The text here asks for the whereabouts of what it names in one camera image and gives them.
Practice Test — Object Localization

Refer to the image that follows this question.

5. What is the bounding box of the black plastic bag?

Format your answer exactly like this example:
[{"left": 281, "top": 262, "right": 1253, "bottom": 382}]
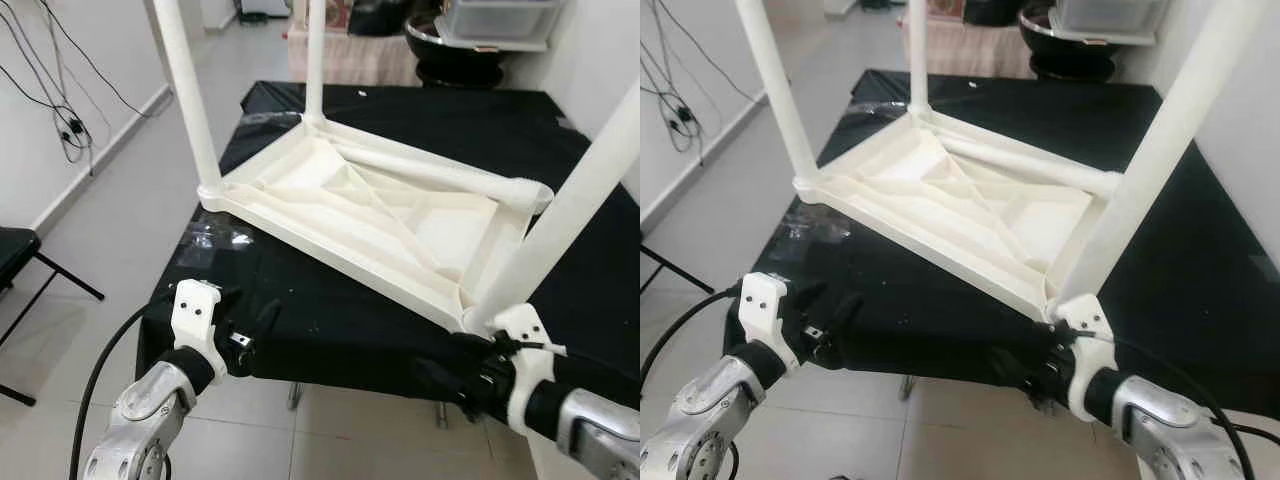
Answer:
[
  {"left": 962, "top": 0, "right": 1026, "bottom": 26},
  {"left": 348, "top": 0, "right": 441, "bottom": 36}
]

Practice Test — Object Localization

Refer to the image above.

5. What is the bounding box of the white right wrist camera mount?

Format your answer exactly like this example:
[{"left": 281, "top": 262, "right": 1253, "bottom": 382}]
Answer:
[
  {"left": 490, "top": 303, "right": 566, "bottom": 436},
  {"left": 1055, "top": 293, "right": 1119, "bottom": 421}
]

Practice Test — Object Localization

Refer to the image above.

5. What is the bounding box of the black wall power cable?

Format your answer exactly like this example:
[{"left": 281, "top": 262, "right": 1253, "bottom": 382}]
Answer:
[
  {"left": 640, "top": 0, "right": 761, "bottom": 166},
  {"left": 0, "top": 0, "right": 151, "bottom": 176}
]

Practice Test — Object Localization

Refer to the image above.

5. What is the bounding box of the black tablecloth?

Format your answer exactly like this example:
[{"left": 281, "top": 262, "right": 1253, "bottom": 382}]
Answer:
[
  {"left": 722, "top": 70, "right": 1280, "bottom": 396},
  {"left": 135, "top": 80, "right": 641, "bottom": 411}
]

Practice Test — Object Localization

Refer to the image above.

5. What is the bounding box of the beige woven rug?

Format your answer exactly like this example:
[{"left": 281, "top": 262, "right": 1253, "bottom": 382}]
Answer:
[
  {"left": 288, "top": 25, "right": 421, "bottom": 88},
  {"left": 925, "top": 15, "right": 1036, "bottom": 79}
]

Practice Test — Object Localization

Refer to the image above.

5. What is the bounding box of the cross-shaped clear tape patch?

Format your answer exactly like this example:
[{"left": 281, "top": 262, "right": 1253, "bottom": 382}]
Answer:
[
  {"left": 790, "top": 210, "right": 851, "bottom": 251},
  {"left": 185, "top": 225, "right": 251, "bottom": 257}
]

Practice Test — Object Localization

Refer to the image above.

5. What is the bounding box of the black round basin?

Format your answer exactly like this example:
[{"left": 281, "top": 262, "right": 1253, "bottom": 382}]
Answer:
[
  {"left": 405, "top": 15, "right": 506, "bottom": 89},
  {"left": 1018, "top": 5, "right": 1121, "bottom": 81}
]

